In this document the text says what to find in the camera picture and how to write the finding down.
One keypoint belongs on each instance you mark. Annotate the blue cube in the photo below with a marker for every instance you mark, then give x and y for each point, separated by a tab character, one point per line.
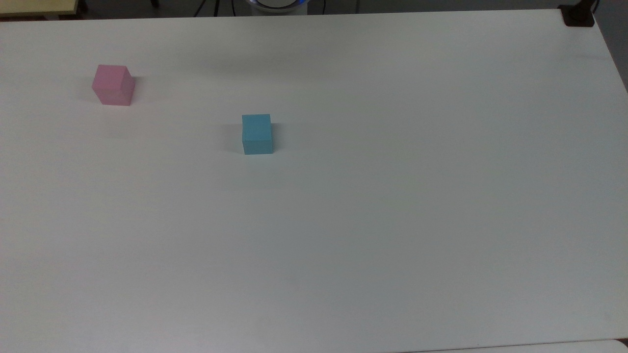
256	134

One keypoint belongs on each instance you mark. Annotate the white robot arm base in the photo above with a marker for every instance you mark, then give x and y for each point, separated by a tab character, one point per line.
277	6

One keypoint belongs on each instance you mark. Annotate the pink cube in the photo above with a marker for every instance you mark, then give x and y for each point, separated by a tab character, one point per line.
113	85

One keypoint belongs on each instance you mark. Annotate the black table clamp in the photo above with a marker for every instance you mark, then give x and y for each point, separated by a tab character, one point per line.
578	14

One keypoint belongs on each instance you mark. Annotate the yellow wooden table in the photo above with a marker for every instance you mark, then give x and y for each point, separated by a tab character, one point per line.
37	7

